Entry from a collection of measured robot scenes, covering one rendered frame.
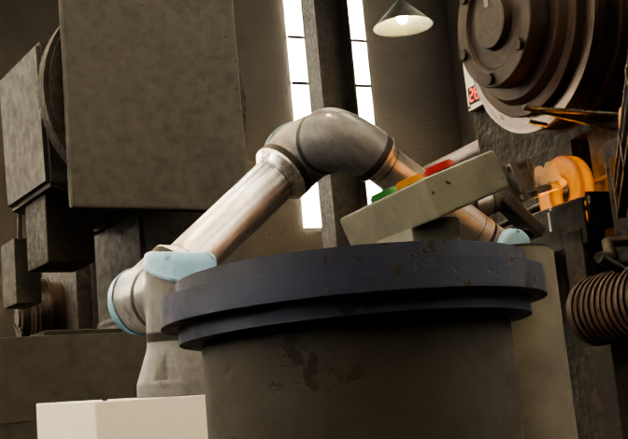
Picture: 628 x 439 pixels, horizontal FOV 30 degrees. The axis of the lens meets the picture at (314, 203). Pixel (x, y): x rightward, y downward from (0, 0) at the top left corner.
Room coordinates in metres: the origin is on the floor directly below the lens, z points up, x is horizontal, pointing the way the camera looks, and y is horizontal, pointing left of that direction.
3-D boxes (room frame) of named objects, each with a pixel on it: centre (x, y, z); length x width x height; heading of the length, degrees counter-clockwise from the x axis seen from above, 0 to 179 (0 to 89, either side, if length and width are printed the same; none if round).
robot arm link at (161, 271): (1.86, 0.23, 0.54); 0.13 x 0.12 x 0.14; 31
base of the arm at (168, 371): (1.86, 0.23, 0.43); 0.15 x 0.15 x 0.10
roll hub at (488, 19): (2.36, -0.42, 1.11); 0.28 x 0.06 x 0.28; 25
